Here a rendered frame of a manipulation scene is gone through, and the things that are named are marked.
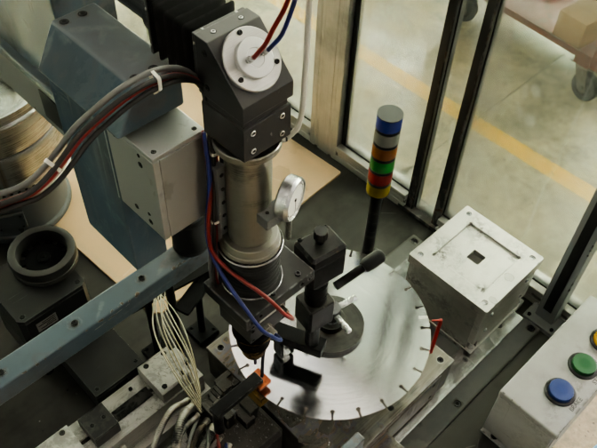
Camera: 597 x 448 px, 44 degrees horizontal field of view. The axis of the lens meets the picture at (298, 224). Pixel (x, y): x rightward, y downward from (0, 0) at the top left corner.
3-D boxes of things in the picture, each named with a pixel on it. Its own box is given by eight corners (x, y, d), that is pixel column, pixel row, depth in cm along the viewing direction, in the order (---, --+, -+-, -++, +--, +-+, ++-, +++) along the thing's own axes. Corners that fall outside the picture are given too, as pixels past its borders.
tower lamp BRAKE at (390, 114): (386, 114, 128) (389, 100, 126) (406, 127, 126) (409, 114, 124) (370, 125, 126) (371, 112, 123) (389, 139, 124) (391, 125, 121)
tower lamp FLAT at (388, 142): (385, 128, 130) (386, 115, 128) (403, 140, 128) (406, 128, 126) (367, 140, 128) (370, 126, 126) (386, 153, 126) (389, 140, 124)
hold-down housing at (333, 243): (318, 299, 109) (327, 209, 93) (338, 322, 106) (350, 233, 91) (288, 317, 107) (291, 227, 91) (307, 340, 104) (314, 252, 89)
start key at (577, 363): (577, 354, 126) (581, 348, 124) (597, 369, 124) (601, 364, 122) (564, 368, 124) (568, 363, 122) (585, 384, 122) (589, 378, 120)
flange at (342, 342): (362, 359, 117) (362, 351, 115) (291, 351, 117) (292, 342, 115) (365, 301, 124) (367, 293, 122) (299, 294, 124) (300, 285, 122)
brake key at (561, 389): (554, 380, 122) (558, 373, 121) (575, 396, 121) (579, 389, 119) (540, 394, 120) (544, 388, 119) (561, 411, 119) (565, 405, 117)
